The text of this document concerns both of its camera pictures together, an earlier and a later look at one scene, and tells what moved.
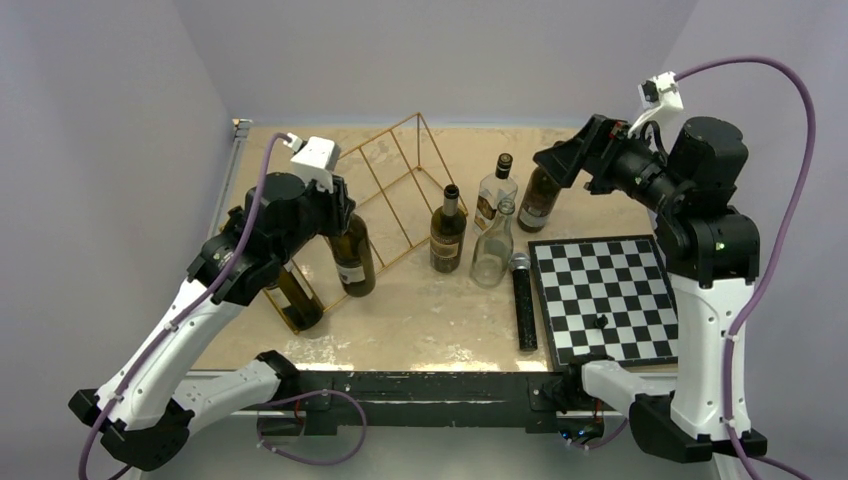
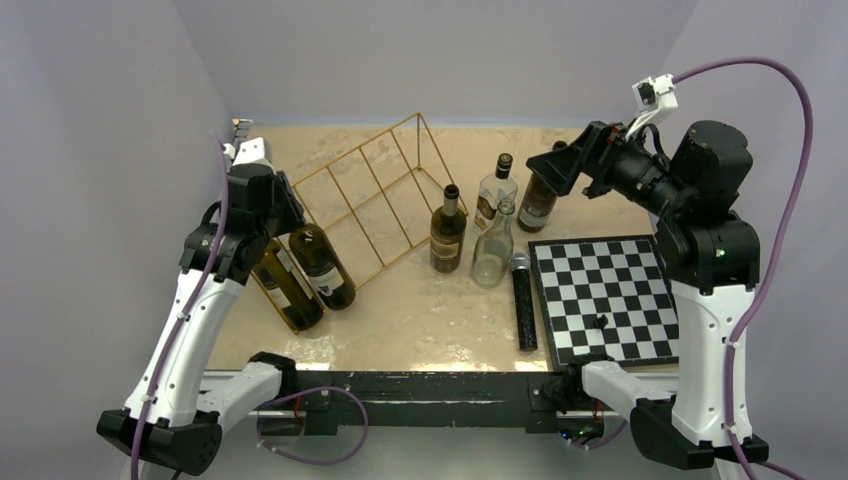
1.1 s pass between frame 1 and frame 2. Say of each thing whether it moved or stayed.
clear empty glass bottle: stayed
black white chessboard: stayed
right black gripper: stayed
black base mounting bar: stayed
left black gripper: moved
